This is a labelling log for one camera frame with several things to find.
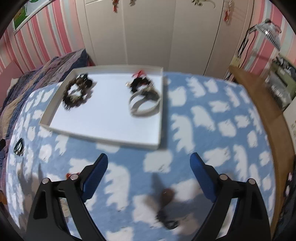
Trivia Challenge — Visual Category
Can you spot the red knot agate charm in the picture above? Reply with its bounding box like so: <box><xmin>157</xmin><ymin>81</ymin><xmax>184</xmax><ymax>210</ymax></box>
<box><xmin>66</xmin><ymin>172</ymin><xmax>80</xmax><ymax>179</ymax></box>

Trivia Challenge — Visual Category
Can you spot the wooden bed footboard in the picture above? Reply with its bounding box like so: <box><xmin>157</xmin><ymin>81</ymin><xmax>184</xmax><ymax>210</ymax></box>
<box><xmin>229</xmin><ymin>65</ymin><xmax>295</xmax><ymax>235</ymax></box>

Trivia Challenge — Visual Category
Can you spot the white wardrobe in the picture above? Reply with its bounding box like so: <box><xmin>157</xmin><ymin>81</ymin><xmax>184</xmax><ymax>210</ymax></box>
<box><xmin>76</xmin><ymin>0</ymin><xmax>254</xmax><ymax>78</ymax></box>

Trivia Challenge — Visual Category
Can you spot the striped purple quilt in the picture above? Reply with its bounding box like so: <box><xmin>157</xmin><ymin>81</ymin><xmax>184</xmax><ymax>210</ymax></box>
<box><xmin>1</xmin><ymin>49</ymin><xmax>88</xmax><ymax>162</ymax></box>

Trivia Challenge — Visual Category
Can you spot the brown oval pendant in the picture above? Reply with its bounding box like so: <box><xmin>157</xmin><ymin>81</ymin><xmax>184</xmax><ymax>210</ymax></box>
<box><xmin>145</xmin><ymin>173</ymin><xmax>186</xmax><ymax>230</ymax></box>

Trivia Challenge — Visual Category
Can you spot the black beaded charm bracelet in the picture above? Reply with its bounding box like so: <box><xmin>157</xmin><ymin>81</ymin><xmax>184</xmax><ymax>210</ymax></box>
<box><xmin>125</xmin><ymin>69</ymin><xmax>155</xmax><ymax>93</ymax></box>

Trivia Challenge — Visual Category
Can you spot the clear storage box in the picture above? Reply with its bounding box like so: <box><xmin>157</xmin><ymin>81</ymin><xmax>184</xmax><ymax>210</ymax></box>
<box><xmin>265</xmin><ymin>62</ymin><xmax>295</xmax><ymax>111</ymax></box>

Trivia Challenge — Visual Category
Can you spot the blue polar bear blanket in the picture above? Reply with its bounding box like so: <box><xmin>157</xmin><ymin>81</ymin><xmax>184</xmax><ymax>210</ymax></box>
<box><xmin>6</xmin><ymin>73</ymin><xmax>275</xmax><ymax>240</ymax></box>

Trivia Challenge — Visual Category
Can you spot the white desk fan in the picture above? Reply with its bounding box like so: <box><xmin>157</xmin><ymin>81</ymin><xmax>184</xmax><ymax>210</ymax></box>
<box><xmin>237</xmin><ymin>19</ymin><xmax>281</xmax><ymax>58</ymax></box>

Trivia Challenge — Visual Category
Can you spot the beige wall socket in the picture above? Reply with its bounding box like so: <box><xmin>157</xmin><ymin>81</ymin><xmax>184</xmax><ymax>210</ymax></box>
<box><xmin>230</xmin><ymin>55</ymin><xmax>241</xmax><ymax>68</ymax></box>

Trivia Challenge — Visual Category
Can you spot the white shallow tray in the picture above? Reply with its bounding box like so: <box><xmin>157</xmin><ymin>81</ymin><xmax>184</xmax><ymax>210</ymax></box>
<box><xmin>39</xmin><ymin>65</ymin><xmax>164</xmax><ymax>150</ymax></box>

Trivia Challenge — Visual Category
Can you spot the black hair clip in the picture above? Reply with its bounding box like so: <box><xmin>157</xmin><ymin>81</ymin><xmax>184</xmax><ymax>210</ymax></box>
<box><xmin>14</xmin><ymin>138</ymin><xmax>24</xmax><ymax>156</ymax></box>

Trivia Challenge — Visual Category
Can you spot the white strap wristwatch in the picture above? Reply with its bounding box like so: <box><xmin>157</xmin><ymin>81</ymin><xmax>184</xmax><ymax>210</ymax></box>
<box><xmin>128</xmin><ymin>87</ymin><xmax>162</xmax><ymax>117</ymax></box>

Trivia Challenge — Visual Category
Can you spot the dark wooden bead bracelet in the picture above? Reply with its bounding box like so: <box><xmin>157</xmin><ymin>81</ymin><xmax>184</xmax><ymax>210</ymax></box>
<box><xmin>62</xmin><ymin>73</ymin><xmax>93</xmax><ymax>110</ymax></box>

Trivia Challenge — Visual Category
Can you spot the green wall picture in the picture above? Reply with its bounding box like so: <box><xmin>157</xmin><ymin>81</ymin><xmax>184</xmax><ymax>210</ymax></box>
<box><xmin>13</xmin><ymin>0</ymin><xmax>53</xmax><ymax>33</ymax></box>

